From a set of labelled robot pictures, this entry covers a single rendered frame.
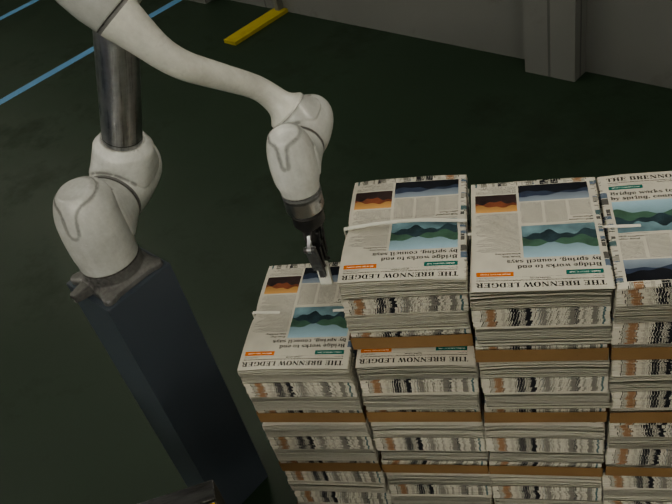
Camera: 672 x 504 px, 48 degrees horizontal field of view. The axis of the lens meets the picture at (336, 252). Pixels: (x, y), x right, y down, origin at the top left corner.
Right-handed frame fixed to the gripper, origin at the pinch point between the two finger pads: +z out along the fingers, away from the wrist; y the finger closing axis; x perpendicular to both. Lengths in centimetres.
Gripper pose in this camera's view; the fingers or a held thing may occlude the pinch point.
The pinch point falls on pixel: (324, 273)
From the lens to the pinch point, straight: 185.7
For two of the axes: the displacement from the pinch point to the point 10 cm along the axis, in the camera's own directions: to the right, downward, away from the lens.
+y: 1.4, -6.7, 7.3
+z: 1.9, 7.4, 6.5
